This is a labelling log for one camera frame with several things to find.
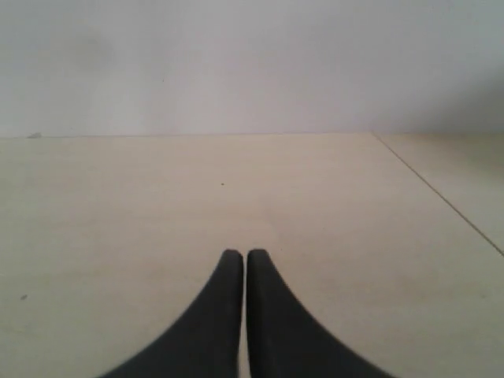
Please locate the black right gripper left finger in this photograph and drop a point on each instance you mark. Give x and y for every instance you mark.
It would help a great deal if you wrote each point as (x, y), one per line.
(204, 340)

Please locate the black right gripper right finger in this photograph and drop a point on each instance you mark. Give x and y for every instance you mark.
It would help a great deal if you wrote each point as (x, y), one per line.
(284, 339)

